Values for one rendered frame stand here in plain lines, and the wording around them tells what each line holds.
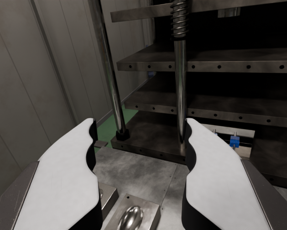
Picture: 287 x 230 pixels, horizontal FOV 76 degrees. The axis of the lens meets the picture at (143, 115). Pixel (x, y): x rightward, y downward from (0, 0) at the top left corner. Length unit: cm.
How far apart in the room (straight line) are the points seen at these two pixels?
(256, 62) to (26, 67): 198
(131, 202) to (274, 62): 79
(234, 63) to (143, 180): 68
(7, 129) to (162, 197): 167
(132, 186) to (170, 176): 19
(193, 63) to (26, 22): 179
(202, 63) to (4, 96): 177
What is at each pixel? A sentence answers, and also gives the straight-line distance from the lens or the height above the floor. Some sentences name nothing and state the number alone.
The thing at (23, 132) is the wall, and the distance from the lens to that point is 226.
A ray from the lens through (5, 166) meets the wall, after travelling 226.
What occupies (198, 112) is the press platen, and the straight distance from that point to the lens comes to 102.
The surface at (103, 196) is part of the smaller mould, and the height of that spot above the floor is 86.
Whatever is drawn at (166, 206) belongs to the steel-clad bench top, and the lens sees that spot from 87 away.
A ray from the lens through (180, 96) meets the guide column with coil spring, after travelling 95.
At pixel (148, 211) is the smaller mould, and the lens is 78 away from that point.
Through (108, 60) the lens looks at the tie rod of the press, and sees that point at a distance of 105.
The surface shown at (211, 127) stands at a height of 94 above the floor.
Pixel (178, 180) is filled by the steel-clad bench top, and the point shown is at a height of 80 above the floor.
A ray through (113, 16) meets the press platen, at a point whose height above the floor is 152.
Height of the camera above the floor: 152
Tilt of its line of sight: 29 degrees down
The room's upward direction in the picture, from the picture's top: 8 degrees counter-clockwise
